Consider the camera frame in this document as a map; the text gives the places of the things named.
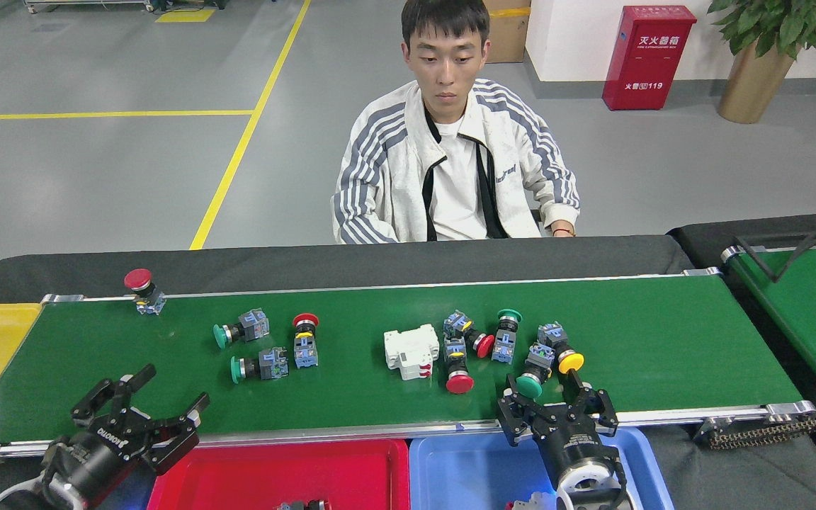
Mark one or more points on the yellow push button switch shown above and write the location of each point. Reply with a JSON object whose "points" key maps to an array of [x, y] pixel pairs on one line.
{"points": [[561, 347]]}

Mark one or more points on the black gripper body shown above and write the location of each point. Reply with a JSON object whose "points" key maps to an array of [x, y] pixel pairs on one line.
{"points": [[96, 453], [574, 443]]}

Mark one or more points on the seated person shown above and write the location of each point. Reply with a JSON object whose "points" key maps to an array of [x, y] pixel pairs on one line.
{"points": [[450, 177]]}

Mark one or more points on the brown cardboard box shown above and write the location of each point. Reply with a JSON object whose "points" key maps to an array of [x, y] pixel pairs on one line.
{"points": [[507, 35]]}

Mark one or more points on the red fire extinguisher box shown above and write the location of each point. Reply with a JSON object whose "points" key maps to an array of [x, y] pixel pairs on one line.
{"points": [[647, 64]]}

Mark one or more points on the person's left hand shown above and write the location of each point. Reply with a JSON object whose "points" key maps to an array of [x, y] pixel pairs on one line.
{"points": [[564, 227]]}

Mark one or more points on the person's left forearm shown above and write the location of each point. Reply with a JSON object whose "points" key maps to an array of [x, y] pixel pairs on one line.
{"points": [[562, 205]]}

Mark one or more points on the red plastic tray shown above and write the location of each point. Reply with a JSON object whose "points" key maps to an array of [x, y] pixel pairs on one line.
{"points": [[252, 474]]}

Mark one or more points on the potted plant in gold pot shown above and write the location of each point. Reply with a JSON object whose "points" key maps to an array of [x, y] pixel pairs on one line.
{"points": [[751, 88]]}

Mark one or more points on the white circuit breaker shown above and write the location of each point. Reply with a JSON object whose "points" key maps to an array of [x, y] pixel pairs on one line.
{"points": [[532, 504], [411, 350]]}

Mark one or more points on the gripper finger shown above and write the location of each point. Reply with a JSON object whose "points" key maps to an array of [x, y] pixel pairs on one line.
{"points": [[511, 418], [195, 407], [603, 411], [135, 379]]}

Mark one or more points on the blue plastic tray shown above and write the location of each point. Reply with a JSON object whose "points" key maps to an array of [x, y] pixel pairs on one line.
{"points": [[465, 474]]}

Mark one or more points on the green conveyor belt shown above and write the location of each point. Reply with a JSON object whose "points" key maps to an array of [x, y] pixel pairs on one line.
{"points": [[805, 312], [351, 404]]}

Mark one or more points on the metal wheeled cart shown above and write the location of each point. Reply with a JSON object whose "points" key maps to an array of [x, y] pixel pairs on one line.
{"points": [[89, 4]]}

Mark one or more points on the red mushroom push button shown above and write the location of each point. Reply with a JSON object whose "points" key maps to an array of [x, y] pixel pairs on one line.
{"points": [[457, 365], [466, 331], [305, 341], [144, 292]]}

